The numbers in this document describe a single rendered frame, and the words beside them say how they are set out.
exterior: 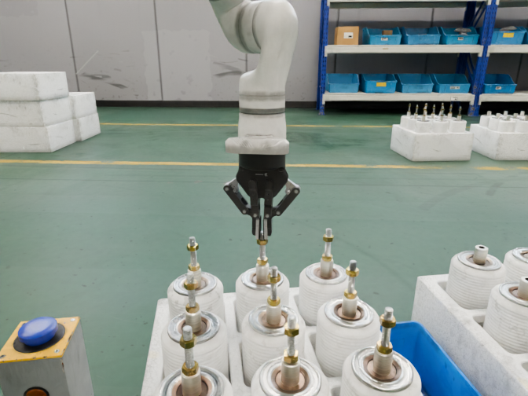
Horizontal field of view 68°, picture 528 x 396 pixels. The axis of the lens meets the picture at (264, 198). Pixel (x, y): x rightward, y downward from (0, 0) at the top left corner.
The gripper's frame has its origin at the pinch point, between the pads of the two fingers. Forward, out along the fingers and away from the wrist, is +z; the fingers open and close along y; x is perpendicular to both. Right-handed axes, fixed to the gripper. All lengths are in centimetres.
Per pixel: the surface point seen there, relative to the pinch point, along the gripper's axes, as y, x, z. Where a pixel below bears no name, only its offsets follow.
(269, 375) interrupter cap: -3.5, 22.7, 9.9
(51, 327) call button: 21.3, 26.1, 2.3
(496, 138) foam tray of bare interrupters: -130, -209, 21
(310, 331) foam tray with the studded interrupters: -8.9, 4.1, 17.2
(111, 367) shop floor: 32.8, -2.4, 35.2
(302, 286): -7.2, -0.8, 11.5
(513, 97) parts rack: -243, -438, 12
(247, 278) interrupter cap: 2.6, 0.5, 9.8
